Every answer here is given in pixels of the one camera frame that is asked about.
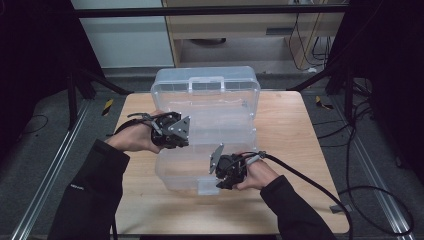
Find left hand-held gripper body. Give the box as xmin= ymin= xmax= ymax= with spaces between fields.
xmin=150 ymin=111 xmax=191 ymax=150

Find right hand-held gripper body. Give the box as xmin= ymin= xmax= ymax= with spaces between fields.
xmin=208 ymin=143 xmax=249 ymax=186

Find clear plastic storage box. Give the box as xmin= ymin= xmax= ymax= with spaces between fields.
xmin=150 ymin=65 xmax=262 ymax=196

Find person's right hand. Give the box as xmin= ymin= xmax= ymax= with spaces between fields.
xmin=233 ymin=151 xmax=280 ymax=192

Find person's left hand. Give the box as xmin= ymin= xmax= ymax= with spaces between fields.
xmin=105 ymin=109 xmax=166 ymax=155

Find yellow and black floor tape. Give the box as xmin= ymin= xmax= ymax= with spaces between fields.
xmin=314 ymin=95 xmax=334 ymax=111
xmin=101 ymin=98 xmax=115 ymax=117

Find white cabinet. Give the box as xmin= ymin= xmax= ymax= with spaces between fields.
xmin=71 ymin=0 xmax=176 ymax=69

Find black metal stand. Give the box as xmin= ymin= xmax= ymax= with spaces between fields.
xmin=286 ymin=63 xmax=356 ymax=124
xmin=64 ymin=63 xmax=134 ymax=131

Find light wooden desk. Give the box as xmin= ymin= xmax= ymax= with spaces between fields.
xmin=162 ymin=0 xmax=349 ymax=73

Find thick black gripper cable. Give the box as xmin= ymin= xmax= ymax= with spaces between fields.
xmin=246 ymin=150 xmax=415 ymax=240

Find grey flat bracket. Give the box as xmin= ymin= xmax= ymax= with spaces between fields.
xmin=329 ymin=203 xmax=353 ymax=215

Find black horizontal frame bar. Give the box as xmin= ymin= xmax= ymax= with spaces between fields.
xmin=73 ymin=4 xmax=349 ymax=18

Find thin black floor cable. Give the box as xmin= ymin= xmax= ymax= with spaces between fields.
xmin=19 ymin=114 xmax=50 ymax=136

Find aluminium floor rail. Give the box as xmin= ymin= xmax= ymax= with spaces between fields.
xmin=329 ymin=96 xmax=416 ymax=240
xmin=11 ymin=99 xmax=91 ymax=240

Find hanging black desk cables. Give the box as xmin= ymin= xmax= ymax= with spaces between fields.
xmin=288 ymin=13 xmax=334 ymax=73

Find black floor cable bundle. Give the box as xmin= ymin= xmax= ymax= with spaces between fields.
xmin=314 ymin=79 xmax=376 ymax=148

